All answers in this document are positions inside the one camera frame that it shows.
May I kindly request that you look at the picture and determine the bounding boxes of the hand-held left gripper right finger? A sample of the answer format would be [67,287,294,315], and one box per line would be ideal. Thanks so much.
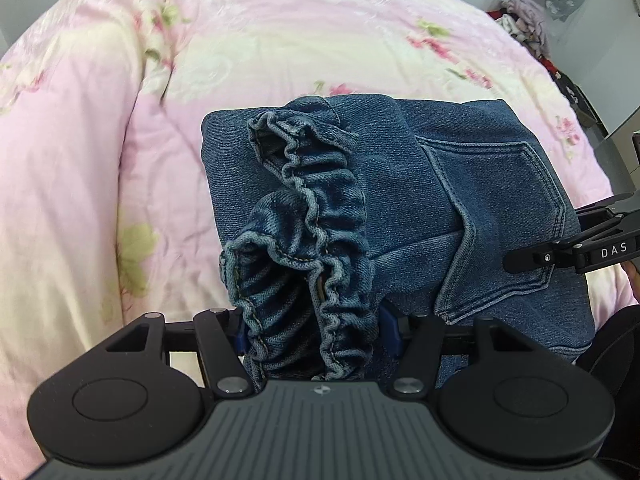
[380,305,540,398]

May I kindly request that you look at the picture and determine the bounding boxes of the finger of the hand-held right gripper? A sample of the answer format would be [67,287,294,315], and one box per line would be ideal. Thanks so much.
[502,239,587,275]
[572,192,636,221]

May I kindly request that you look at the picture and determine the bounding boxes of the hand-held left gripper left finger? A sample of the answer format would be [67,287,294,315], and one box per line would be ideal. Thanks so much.
[102,308,253,398]

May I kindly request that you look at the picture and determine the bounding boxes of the blue denim pants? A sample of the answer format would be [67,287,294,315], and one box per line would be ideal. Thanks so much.
[200,94,597,397]

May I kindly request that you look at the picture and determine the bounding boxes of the person's right hand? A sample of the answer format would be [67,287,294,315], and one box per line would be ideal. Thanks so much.
[625,263,640,305]

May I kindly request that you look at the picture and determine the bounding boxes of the dark cloth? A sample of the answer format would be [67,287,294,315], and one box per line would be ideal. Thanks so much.
[575,304,640,467]

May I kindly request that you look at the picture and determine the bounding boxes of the pile of clothes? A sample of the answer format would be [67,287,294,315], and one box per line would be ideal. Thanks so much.
[487,0,557,61]

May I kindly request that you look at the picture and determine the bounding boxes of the pink floral blanket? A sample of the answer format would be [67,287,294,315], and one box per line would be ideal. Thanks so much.
[0,0,639,466]

